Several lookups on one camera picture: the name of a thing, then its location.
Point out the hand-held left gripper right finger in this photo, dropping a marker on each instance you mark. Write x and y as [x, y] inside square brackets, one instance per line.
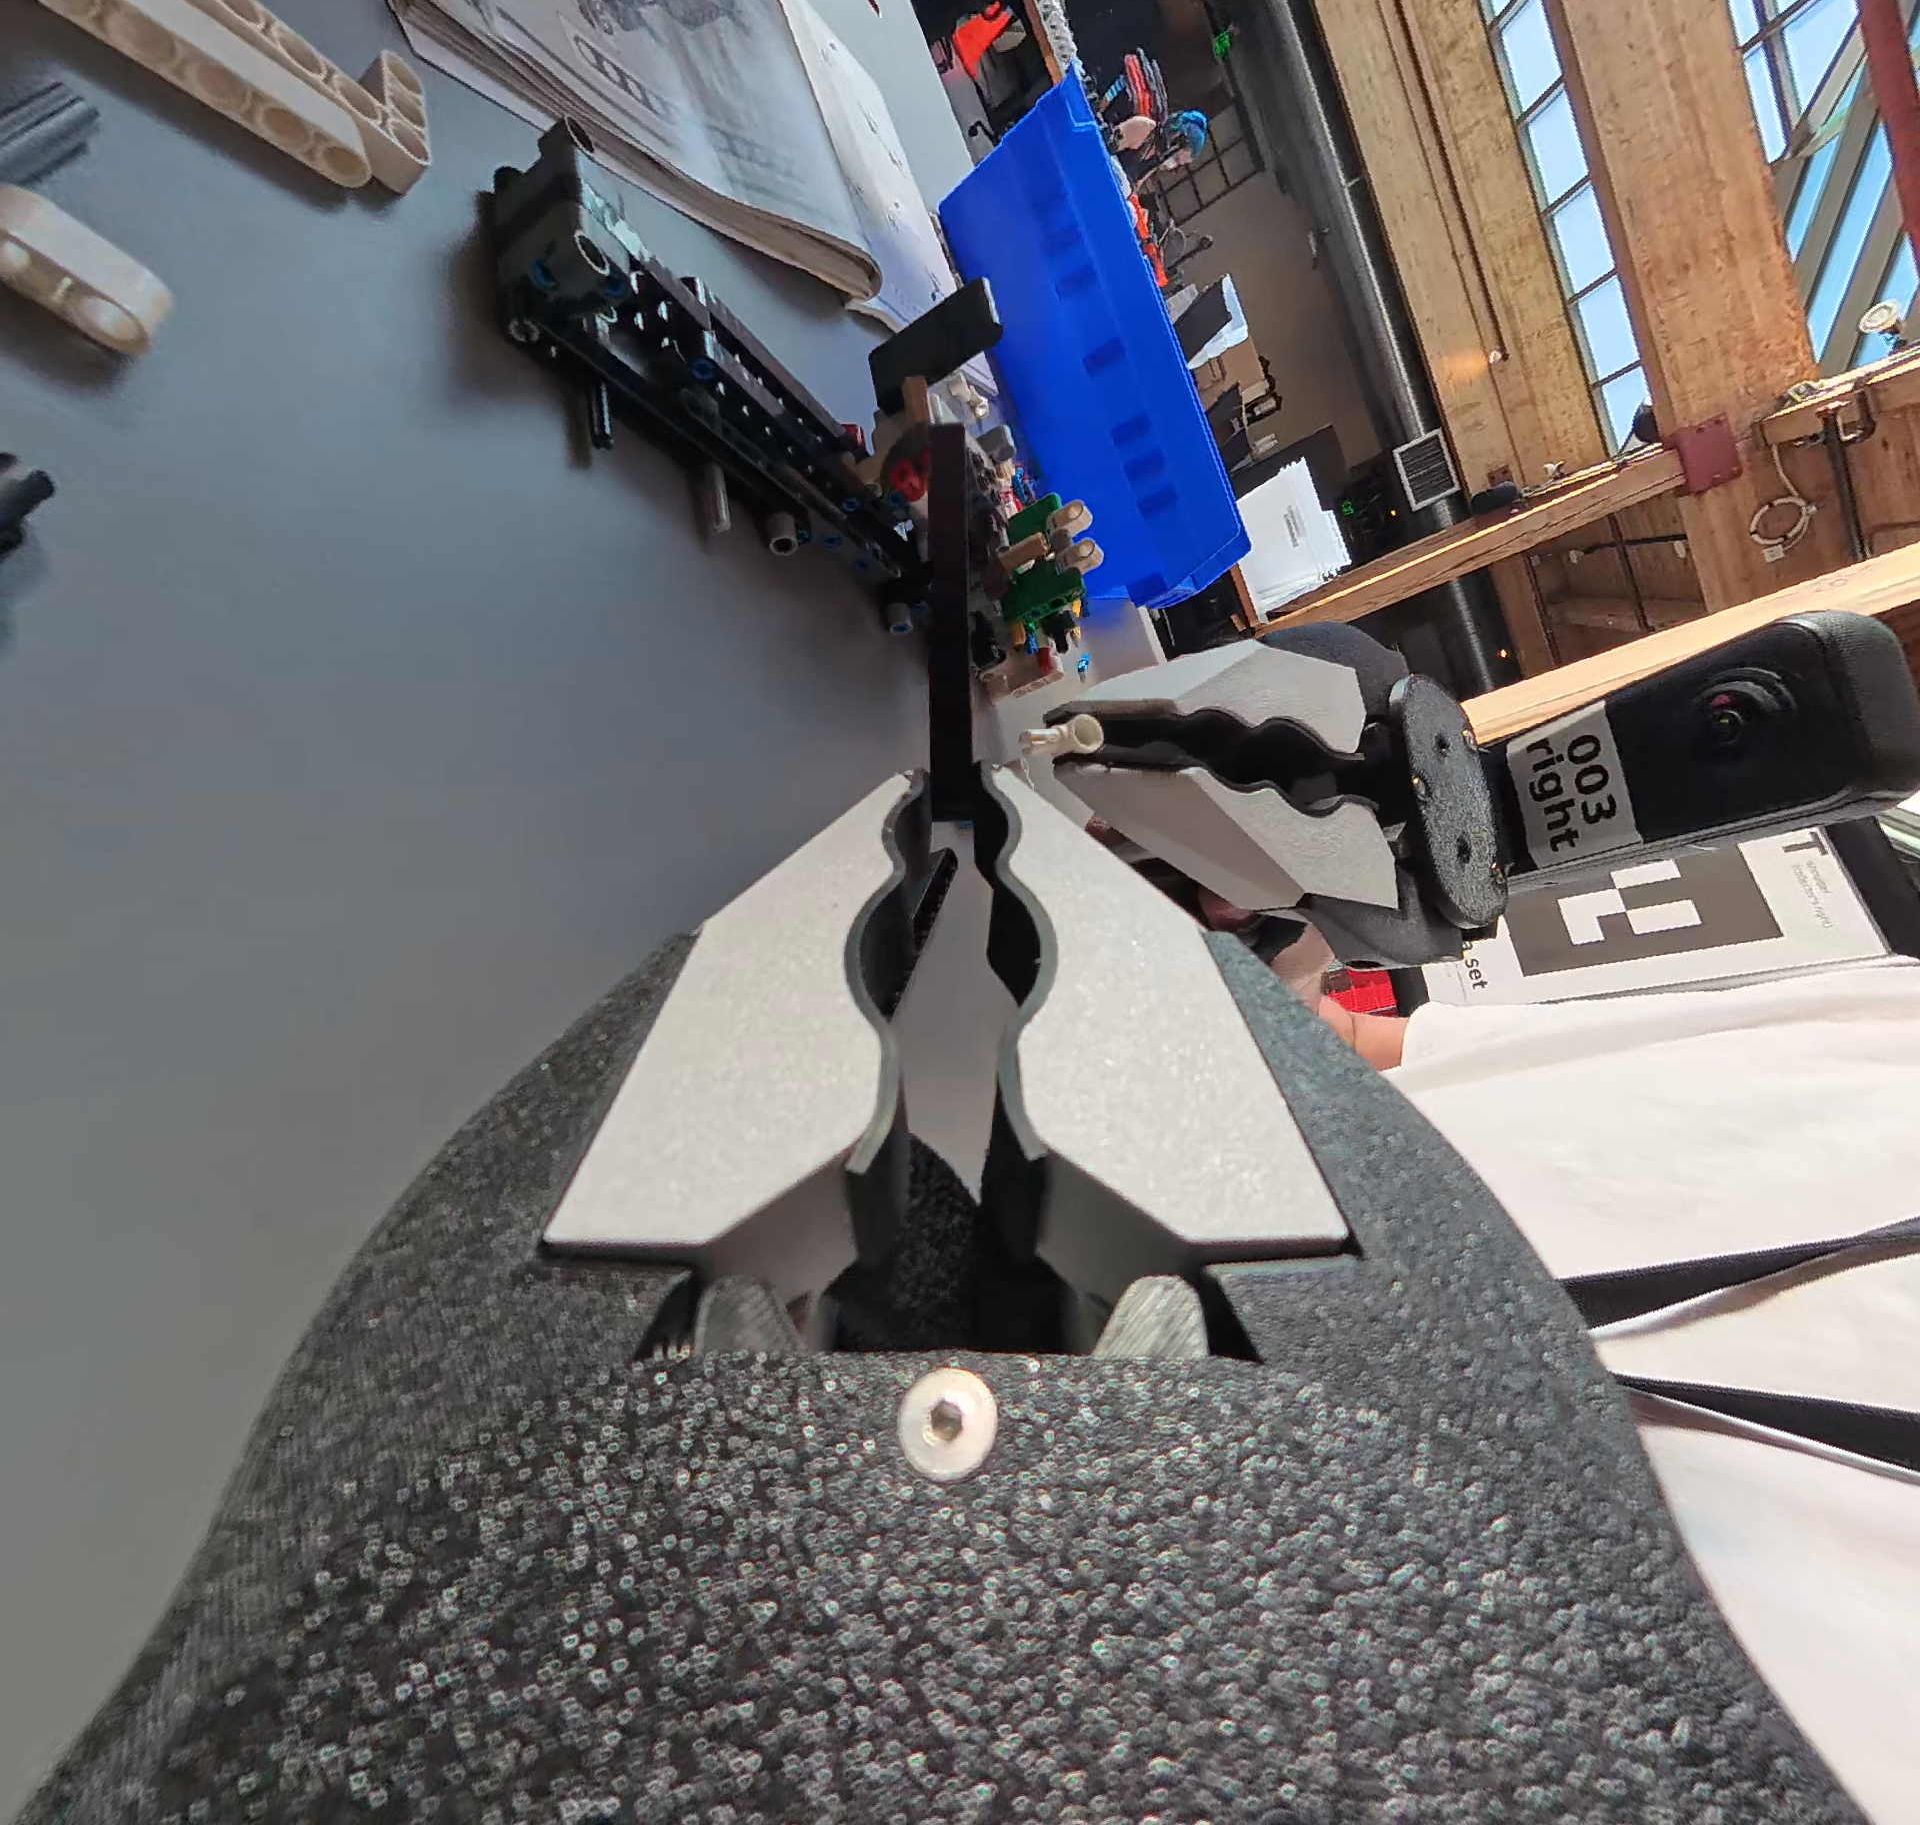
[1168, 1092]

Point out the long black lego beam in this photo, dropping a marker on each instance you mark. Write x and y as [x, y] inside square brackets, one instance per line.
[950, 583]

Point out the tan lego pin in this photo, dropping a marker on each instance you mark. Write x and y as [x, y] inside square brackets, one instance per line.
[1073, 733]

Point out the grey ventilation pipe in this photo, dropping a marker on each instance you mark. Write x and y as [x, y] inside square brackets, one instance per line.
[1320, 131]

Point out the small white angled lego beam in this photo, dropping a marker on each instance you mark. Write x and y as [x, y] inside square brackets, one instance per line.
[398, 117]

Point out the black lego connector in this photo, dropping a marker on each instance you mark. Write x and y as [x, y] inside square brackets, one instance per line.
[19, 498]

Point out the lego instruction booklet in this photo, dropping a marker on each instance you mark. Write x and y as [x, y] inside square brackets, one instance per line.
[677, 54]

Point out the person's white shirt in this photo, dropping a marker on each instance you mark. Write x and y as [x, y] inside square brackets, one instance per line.
[1727, 1153]

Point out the white paper sheet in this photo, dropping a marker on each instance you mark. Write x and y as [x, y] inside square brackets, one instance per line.
[1290, 533]

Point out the lego vehicle chassis assembly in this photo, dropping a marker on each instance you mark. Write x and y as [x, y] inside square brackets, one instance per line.
[705, 356]

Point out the wooden beam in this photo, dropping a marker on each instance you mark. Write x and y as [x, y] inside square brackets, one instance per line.
[1501, 528]

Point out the grey lego axle connector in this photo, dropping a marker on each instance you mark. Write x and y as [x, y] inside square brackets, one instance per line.
[45, 131]

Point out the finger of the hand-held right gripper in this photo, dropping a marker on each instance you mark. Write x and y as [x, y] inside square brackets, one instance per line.
[1278, 853]
[1248, 678]

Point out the white straight lego beam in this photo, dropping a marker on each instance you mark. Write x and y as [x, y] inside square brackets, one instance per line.
[212, 54]

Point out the wooden post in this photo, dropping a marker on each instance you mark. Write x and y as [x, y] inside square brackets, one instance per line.
[1664, 131]

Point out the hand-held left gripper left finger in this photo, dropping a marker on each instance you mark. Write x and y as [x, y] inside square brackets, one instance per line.
[720, 1075]

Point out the long white angled lego beam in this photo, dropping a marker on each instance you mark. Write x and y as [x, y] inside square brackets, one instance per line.
[76, 274]

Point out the tall paned window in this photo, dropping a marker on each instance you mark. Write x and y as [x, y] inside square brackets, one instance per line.
[1843, 131]
[1567, 178]

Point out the blue plastic bin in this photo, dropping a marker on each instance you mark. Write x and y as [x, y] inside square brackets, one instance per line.
[1094, 324]

